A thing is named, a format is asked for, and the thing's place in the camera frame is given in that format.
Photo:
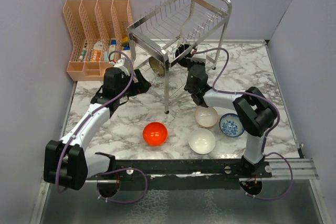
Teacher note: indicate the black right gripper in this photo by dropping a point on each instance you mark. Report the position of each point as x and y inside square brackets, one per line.
[200, 65]

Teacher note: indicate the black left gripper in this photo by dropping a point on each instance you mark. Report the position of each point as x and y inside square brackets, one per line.
[137, 87]

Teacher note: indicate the dark patterned cream-inside bowl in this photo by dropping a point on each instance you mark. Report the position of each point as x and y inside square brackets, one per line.
[156, 66]

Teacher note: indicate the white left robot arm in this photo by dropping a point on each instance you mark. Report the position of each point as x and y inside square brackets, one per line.
[86, 127]

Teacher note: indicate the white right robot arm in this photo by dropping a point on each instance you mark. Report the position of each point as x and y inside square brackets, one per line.
[257, 114]

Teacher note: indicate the cream bottle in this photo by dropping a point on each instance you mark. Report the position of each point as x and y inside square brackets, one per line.
[126, 49]

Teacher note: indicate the beige speckled bowl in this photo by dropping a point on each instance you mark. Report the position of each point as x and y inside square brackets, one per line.
[206, 117]

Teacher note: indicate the white blue tube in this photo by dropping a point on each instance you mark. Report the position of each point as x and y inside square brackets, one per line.
[112, 47]

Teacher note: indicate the orange white packet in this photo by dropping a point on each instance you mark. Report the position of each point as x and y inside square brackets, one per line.
[97, 51]

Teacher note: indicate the small green white tube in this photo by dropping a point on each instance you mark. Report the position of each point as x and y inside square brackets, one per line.
[82, 54]

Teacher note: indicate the blue and white bowl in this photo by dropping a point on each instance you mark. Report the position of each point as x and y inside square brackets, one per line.
[231, 125]

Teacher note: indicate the peach plastic file organizer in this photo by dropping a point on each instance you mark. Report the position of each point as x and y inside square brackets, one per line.
[89, 21]

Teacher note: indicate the red bowl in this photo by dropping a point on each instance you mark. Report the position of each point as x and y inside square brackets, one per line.
[155, 133]

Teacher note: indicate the steel wire dish rack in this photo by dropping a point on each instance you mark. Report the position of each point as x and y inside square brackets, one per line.
[173, 28]

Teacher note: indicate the black aluminium frame rail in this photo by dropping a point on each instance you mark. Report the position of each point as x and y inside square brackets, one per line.
[170, 174]

